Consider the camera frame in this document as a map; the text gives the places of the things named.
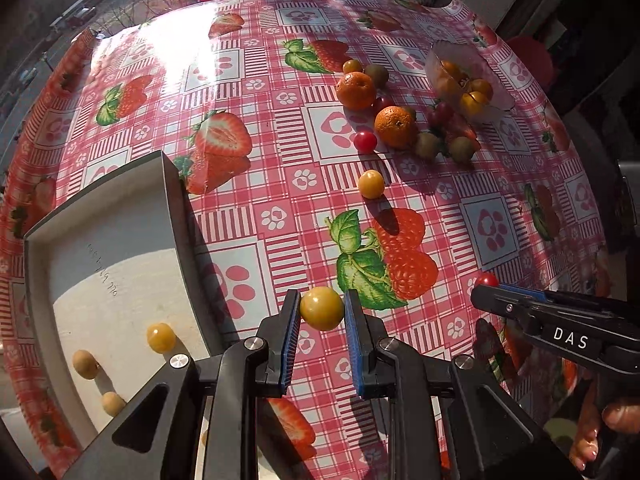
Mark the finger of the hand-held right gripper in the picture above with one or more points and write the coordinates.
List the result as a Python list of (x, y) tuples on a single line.
[(505, 302), (525, 290)]

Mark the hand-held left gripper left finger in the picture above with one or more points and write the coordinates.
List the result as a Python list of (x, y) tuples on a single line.
[(291, 340)]

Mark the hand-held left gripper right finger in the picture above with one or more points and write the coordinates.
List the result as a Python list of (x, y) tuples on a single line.
[(355, 347)]

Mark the red cherry tomato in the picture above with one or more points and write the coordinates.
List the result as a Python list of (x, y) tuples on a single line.
[(433, 116), (447, 109), (365, 141), (486, 278), (381, 105)]

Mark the yellow cherry tomato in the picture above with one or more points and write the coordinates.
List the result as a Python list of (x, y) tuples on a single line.
[(161, 337), (443, 86), (371, 184), (322, 308)]

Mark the grey rectangular tray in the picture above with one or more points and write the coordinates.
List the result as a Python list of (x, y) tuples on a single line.
[(115, 240)]

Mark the person's right hand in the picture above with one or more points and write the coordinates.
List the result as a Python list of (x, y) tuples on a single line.
[(585, 435)]

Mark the strawberry print plaid tablecloth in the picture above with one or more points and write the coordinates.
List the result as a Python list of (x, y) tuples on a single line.
[(280, 200)]

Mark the small green-brown fruit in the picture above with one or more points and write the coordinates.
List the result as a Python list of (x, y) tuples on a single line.
[(376, 75), (427, 144), (461, 149)]

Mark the clear glass bowl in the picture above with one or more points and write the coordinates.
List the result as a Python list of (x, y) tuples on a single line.
[(500, 107)]

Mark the orange-yellow cherry tomato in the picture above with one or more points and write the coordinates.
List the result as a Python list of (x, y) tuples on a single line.
[(472, 104), (481, 89), (450, 69)]

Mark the orange tangerine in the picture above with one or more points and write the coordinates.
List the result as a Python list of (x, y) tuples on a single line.
[(356, 91), (395, 127)]

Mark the red plastic stool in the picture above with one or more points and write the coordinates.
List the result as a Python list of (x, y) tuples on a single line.
[(530, 57)]

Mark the small orange cherry tomato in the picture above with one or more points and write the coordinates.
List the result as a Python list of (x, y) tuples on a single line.
[(352, 66)]

